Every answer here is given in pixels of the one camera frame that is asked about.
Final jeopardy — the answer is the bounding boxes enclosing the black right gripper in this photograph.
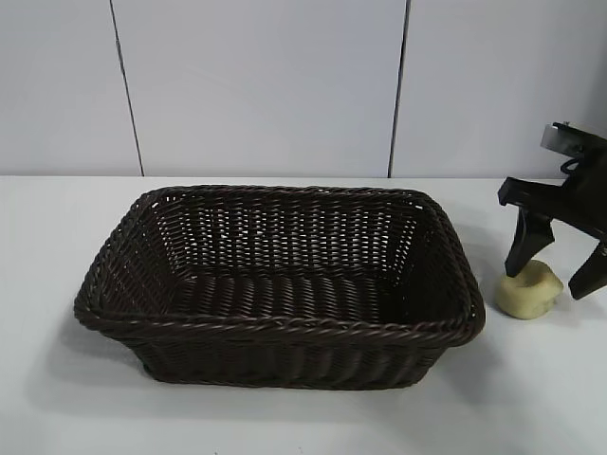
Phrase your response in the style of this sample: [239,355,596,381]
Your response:
[496,151,607,301]

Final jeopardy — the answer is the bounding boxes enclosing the pale yellow egg yolk pastry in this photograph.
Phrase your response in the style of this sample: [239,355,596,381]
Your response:
[494,272,564,327]

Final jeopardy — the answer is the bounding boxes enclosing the dark brown wicker basket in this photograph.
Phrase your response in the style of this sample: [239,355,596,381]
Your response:
[73,184,487,392]

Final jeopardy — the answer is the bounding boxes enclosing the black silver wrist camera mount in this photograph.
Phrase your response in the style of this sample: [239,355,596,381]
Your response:
[540,121,607,165]

